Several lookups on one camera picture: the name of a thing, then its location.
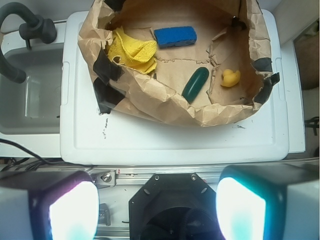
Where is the yellow cloth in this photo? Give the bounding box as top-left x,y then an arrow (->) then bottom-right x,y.
106,27 -> 158,75

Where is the aluminium rail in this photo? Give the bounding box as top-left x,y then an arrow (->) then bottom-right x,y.
84,156 -> 320,186

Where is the blue sponge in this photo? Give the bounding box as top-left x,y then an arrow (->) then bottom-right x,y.
153,26 -> 197,49

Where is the white plastic bin lid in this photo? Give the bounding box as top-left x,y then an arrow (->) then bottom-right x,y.
60,11 -> 290,166

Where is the brown paper bag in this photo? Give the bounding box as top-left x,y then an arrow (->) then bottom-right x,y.
78,0 -> 280,127

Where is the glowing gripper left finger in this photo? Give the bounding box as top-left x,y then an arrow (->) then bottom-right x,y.
0,170 -> 99,240

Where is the yellow rubber duck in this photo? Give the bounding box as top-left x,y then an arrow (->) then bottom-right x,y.
220,69 -> 241,88

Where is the black faucet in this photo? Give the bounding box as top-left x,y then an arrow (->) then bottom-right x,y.
0,2 -> 57,84

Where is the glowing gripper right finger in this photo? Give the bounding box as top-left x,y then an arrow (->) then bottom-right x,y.
215,163 -> 320,240

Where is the green plastic pickle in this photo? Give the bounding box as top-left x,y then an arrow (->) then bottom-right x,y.
181,67 -> 210,104

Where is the black cable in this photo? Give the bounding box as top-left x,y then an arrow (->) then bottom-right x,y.
0,138 -> 93,173

